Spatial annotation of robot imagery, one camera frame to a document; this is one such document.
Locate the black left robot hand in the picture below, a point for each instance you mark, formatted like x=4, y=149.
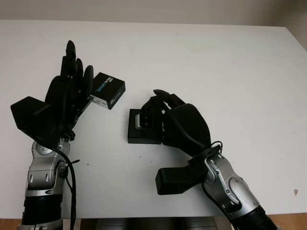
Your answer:
x=62, y=95

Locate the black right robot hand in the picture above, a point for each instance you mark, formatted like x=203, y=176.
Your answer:
x=187, y=127

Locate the small silver depth camera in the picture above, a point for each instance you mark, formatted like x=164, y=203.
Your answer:
x=145, y=121

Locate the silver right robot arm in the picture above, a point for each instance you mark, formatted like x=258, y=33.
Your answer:
x=235, y=184

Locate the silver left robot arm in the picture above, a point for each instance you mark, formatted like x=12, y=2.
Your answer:
x=43, y=172

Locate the black printed box lid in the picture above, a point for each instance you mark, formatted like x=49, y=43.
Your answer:
x=110, y=86

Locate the black box base with foam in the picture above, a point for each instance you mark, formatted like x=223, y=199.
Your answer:
x=134, y=139

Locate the dark robot torso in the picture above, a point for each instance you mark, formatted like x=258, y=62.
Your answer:
x=144, y=221

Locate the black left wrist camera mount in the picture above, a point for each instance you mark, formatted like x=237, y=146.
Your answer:
x=26, y=112

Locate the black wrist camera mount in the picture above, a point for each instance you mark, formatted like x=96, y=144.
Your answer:
x=26, y=112
x=172, y=179

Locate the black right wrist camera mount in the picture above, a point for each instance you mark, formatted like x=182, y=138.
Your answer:
x=172, y=179

